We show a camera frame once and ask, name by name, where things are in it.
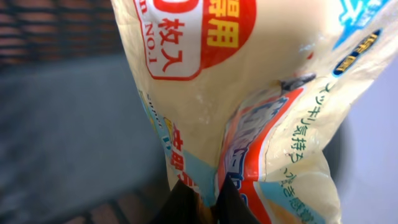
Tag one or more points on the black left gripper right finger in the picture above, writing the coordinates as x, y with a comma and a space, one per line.
230, 207

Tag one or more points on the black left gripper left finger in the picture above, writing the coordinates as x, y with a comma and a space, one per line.
183, 206

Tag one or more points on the cream wet wipes pack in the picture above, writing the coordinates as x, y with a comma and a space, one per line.
251, 92

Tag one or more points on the grey plastic basket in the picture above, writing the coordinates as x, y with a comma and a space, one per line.
76, 146

